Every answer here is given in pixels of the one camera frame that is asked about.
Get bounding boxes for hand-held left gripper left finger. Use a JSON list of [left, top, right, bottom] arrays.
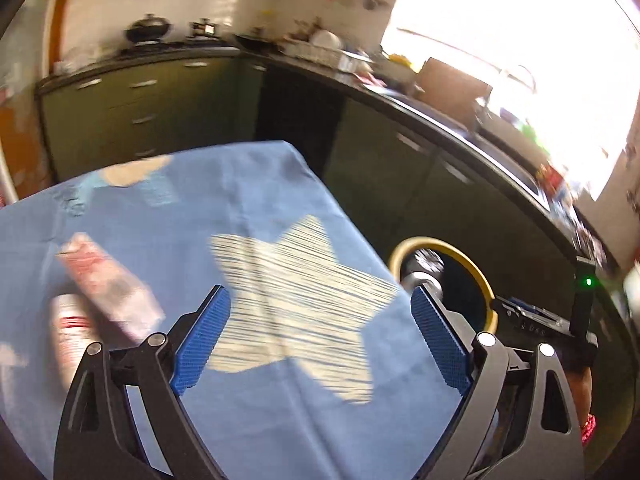
[[52, 285, 232, 480]]

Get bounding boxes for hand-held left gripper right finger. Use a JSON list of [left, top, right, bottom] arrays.
[[410, 285, 586, 480]]

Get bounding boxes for silver item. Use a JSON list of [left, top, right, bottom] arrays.
[[402, 247, 446, 293]]

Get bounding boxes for red white toothpaste tube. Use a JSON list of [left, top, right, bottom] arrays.
[[55, 232, 166, 343]]

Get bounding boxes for person's right forearm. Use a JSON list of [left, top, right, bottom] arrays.
[[570, 360, 598, 448]]

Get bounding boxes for blue star-print tablecloth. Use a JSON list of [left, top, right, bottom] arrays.
[[0, 141, 463, 480]]

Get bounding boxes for red packets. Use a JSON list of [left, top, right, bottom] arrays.
[[537, 162, 568, 193]]

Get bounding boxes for stainless steel sink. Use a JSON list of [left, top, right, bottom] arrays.
[[470, 125, 556, 211]]

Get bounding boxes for green door cabinet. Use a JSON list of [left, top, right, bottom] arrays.
[[325, 95, 581, 311]]

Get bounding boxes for green drawer cabinet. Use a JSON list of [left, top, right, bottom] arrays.
[[40, 55, 266, 181]]

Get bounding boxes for black kitchen countertop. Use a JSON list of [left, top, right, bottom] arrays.
[[37, 45, 601, 266]]

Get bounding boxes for brown cardboard box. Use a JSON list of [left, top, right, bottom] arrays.
[[417, 57, 493, 126]]

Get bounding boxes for white dish rack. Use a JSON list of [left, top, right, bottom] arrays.
[[282, 30, 376, 68]]

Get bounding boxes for black wok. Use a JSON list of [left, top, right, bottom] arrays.
[[124, 14, 172, 45]]

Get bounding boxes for orange door frame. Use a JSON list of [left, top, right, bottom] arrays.
[[42, 0, 76, 76]]

